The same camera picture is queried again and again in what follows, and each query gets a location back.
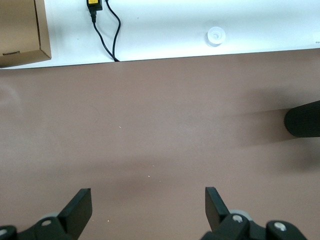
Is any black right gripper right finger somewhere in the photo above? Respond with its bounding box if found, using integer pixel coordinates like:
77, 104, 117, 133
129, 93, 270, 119
200, 186, 307, 240

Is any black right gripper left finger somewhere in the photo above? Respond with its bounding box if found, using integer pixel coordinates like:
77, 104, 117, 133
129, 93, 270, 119
0, 188, 94, 240

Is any black ribbed round object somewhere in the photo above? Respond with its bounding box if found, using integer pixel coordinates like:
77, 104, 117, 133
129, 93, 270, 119
283, 99, 320, 139

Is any brown table mat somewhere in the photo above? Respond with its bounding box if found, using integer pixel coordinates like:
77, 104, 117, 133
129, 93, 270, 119
0, 48, 320, 240

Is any brown cardboard box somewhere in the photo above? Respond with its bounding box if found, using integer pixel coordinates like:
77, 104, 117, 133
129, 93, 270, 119
0, 0, 52, 69

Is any black adapter yellow label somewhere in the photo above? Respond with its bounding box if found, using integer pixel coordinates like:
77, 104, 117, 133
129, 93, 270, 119
85, 0, 104, 12

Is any black cable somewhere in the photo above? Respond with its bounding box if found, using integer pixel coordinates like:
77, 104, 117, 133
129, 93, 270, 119
87, 9, 120, 62
104, 0, 123, 62

